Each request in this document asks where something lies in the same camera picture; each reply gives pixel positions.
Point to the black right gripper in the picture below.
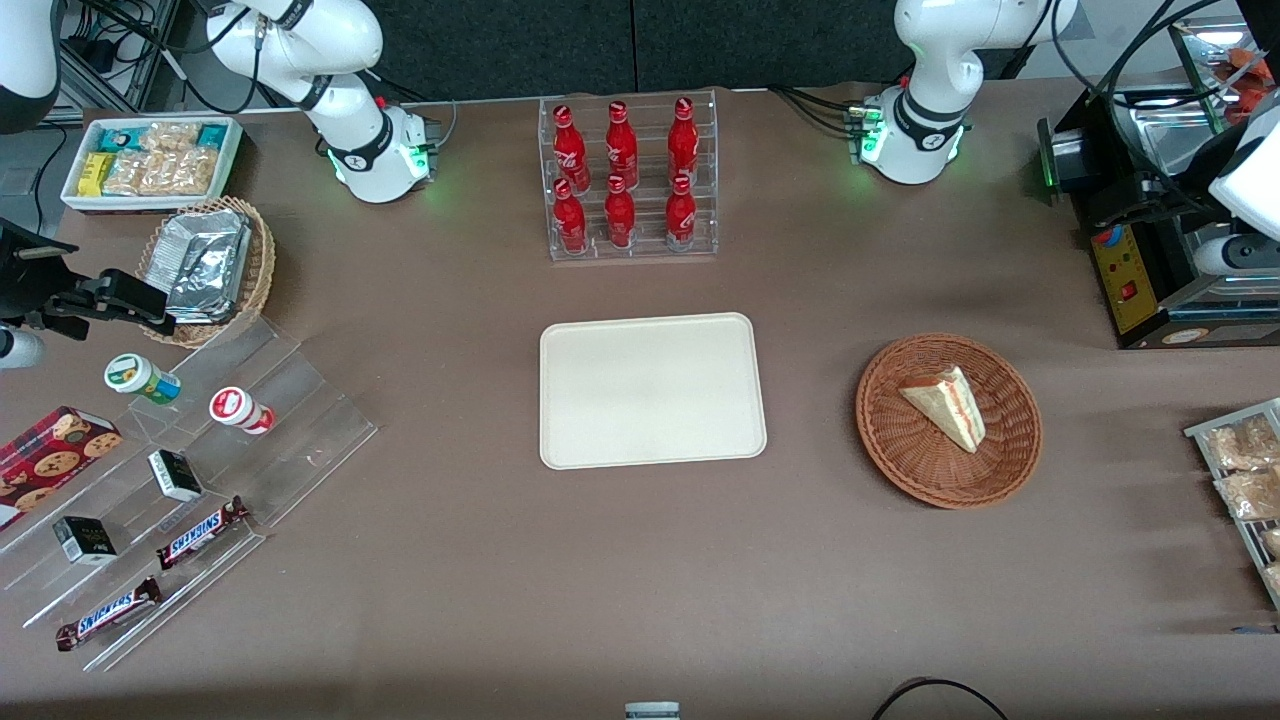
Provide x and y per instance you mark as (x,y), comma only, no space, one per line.
(27,283)

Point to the triangular sandwich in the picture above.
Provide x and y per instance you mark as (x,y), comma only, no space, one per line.
(948,405)

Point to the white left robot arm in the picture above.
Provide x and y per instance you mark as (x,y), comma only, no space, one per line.
(925,60)

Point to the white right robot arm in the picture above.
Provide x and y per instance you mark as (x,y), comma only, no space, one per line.
(320,40)

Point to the light wicker basket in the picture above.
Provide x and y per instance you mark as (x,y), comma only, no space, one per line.
(262,265)

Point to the cream plastic tray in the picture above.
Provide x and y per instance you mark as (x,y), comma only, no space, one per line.
(650,395)

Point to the brown wicker basket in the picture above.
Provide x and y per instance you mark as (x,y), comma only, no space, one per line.
(915,460)

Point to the tray of bagged snacks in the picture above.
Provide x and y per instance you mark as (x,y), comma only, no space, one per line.
(1200,432)

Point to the silver foil packet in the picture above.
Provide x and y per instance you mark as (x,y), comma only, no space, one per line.
(200,235)
(205,290)

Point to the green lid cup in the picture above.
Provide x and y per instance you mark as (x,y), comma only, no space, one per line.
(135,375)

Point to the red lid cup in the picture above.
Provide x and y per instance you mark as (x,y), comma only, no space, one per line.
(235,407)

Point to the clear bag of crackers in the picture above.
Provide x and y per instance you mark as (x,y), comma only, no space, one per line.
(170,136)
(182,172)
(128,173)

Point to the yellow snack pack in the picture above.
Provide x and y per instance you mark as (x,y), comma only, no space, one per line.
(95,173)

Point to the small black box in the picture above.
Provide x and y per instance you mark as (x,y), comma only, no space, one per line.
(175,475)
(85,540)

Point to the teal snack pack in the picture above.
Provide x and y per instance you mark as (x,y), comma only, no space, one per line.
(122,137)
(211,135)

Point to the red cookie box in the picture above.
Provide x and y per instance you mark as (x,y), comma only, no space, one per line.
(50,460)

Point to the white rectangular snack bin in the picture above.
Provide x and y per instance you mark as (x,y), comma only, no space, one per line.
(232,150)

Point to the clear acrylic step display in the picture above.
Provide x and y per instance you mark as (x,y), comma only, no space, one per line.
(300,420)

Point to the brown Snickers bar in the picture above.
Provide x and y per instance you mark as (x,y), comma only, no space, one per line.
(108,613)
(200,532)

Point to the red cola bottle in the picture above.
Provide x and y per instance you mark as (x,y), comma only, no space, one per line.
(620,215)
(570,150)
(570,220)
(683,140)
(681,215)
(621,145)

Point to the clear acrylic bottle rack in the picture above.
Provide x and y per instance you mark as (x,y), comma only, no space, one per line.
(645,250)

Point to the small grey device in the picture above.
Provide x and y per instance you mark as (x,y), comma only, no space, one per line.
(652,711)

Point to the black food warmer machine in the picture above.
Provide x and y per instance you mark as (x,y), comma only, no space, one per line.
(1125,270)

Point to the steel food pan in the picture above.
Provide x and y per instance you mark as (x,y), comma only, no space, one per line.
(1175,135)

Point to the clear bag of pastries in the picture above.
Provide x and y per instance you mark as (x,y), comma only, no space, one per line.
(1245,442)
(1274,580)
(1272,542)
(1252,495)

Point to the red sausages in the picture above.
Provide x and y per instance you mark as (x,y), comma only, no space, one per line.
(1250,75)

